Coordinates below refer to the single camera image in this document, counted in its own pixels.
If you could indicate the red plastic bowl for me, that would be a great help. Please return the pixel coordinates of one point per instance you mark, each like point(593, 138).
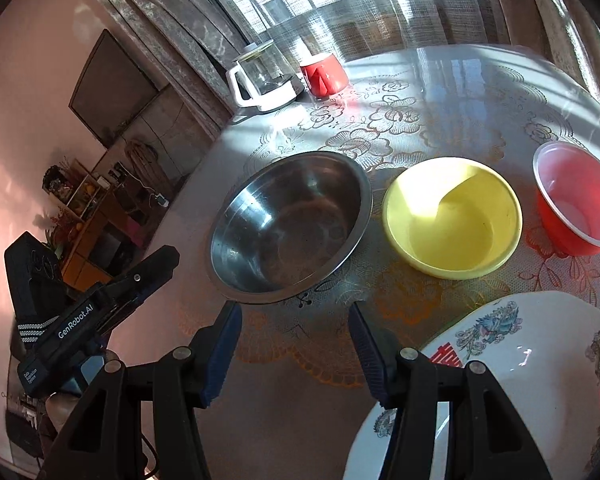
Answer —
point(575, 195)

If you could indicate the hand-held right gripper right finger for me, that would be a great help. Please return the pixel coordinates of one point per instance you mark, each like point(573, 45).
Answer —
point(367, 360)

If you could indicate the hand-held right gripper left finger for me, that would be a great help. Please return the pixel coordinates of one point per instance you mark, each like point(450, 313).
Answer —
point(225, 355)

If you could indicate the yellow plastic bowl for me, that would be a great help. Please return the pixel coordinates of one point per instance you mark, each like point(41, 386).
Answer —
point(455, 225)

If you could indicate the sheer white curtain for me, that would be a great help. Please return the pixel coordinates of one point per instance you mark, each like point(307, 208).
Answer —
point(380, 25)

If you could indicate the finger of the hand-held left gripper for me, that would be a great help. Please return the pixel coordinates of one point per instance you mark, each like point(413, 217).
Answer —
point(145, 272)

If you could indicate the coiled wicker ornament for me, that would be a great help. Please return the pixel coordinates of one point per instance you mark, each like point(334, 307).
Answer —
point(141, 160)

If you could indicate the dark wall-mounted television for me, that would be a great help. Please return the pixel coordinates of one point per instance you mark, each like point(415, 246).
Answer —
point(112, 90)

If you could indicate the wooden shelf cabinet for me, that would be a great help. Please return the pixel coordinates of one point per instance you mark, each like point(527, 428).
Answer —
point(95, 230)

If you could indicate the large white printed plate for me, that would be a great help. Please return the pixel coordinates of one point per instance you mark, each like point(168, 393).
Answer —
point(530, 385)

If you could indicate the white glass electric kettle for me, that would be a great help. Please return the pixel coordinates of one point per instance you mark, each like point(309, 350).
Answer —
point(265, 80)

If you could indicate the red mug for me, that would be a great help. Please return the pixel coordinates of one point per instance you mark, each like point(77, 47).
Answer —
point(325, 77)

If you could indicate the stainless steel bowl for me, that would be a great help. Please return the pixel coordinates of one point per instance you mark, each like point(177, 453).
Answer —
point(290, 225)

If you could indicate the grey velvet curtain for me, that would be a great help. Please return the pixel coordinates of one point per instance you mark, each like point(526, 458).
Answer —
point(180, 35)
point(555, 20)

